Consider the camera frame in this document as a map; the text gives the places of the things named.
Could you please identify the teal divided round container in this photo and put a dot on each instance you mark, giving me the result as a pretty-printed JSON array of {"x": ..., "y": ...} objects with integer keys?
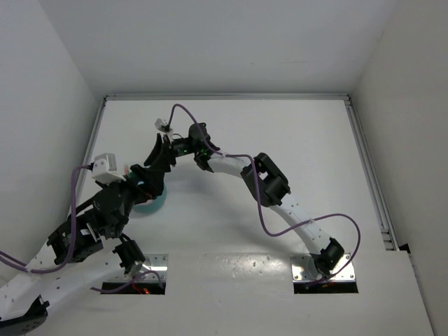
[{"x": 143, "y": 210}]

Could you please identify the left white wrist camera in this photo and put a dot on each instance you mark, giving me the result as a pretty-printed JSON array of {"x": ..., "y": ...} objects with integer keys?
[{"x": 104, "y": 169}]

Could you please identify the metal base plate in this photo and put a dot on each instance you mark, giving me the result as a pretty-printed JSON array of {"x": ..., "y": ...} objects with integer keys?
[
  {"x": 157, "y": 263},
  {"x": 304, "y": 270}
]

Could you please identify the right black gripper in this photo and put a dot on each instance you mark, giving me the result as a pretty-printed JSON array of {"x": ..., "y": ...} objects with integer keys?
[{"x": 163, "y": 156}]

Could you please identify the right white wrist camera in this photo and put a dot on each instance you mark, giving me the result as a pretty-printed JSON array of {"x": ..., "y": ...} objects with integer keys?
[{"x": 163, "y": 126}]

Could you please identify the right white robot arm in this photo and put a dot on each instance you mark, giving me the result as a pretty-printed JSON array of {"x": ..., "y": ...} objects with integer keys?
[{"x": 264, "y": 180}]

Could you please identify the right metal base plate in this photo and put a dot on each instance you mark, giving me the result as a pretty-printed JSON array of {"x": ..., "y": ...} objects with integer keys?
[{"x": 304, "y": 270}]

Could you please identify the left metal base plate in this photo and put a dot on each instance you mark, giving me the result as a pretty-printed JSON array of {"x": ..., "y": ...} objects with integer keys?
[{"x": 157, "y": 263}]

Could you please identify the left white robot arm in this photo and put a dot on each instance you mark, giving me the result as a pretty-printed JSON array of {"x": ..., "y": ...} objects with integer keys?
[{"x": 102, "y": 217}]

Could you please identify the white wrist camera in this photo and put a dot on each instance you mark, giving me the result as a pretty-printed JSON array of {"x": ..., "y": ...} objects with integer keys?
[
  {"x": 104, "y": 169},
  {"x": 163, "y": 126}
]

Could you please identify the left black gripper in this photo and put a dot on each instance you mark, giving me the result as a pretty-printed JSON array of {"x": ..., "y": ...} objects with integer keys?
[{"x": 153, "y": 186}]

